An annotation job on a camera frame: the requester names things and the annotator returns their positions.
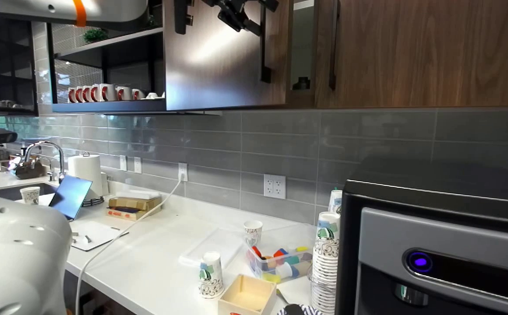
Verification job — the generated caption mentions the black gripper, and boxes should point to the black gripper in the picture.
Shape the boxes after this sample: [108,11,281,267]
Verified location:
[202,0,281,39]

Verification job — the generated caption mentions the black cabinet door handle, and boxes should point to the black cabinet door handle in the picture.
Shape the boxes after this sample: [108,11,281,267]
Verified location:
[258,23,274,85]

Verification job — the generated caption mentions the steel-faced cabinet door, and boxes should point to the steel-faced cabinet door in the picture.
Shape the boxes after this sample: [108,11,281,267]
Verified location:
[164,0,295,113]

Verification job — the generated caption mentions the wooden cabinet door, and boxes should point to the wooden cabinet door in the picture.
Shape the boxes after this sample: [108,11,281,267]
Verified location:
[314,0,508,113]

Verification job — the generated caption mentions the green plant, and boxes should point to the green plant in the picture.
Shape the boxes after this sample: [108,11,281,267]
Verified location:
[83,27,111,44]

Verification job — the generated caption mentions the patterned paper cup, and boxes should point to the patterned paper cup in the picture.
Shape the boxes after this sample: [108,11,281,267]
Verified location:
[199,251,227,300]
[242,219,267,249]

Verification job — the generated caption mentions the white paper towel roll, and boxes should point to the white paper towel roll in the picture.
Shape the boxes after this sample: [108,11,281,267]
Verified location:
[67,153,109,202]

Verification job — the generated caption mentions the chrome sink faucet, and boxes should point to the chrome sink faucet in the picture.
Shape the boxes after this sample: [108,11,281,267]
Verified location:
[22,139,67,184]

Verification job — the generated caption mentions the tall stack of paper cups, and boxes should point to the tall stack of paper cups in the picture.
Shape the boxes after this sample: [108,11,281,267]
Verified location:
[311,211,344,315]

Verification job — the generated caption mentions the white paper sheet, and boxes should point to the white paper sheet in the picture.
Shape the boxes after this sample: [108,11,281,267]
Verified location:
[69,219,130,254]

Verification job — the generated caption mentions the brown sink caddy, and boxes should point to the brown sink caddy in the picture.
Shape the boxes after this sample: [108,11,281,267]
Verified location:
[13,160,50,183]

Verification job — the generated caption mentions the small white cup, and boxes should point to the small white cup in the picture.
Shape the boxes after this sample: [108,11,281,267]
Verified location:
[20,186,43,207]

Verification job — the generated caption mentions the white napkin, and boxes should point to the white napkin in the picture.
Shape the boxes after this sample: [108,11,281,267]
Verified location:
[276,275,316,309]

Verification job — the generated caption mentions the square wooden box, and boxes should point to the square wooden box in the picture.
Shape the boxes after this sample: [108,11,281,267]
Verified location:
[216,274,279,315]

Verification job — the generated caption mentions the blue patterned paper bowl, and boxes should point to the blue patterned paper bowl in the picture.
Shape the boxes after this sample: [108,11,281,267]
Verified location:
[276,302,327,315]

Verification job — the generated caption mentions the stainless steel ice machine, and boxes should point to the stainless steel ice machine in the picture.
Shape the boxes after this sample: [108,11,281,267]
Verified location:
[335,177,508,315]

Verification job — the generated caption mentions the black handle of wooden door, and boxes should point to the black handle of wooden door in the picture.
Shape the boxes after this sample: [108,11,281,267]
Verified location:
[328,0,342,93]

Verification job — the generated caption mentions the open black wall shelf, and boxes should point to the open black wall shelf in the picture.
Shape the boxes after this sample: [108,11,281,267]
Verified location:
[46,22,169,116]

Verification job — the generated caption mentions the wide white wall outlet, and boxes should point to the wide white wall outlet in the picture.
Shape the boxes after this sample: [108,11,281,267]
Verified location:
[262,174,290,202]

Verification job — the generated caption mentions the glass door wall cabinet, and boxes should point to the glass door wall cabinet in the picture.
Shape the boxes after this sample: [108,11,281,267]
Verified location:
[0,9,41,118]

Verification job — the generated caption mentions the white power cable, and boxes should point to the white power cable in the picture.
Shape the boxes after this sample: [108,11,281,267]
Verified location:
[73,174,186,315]

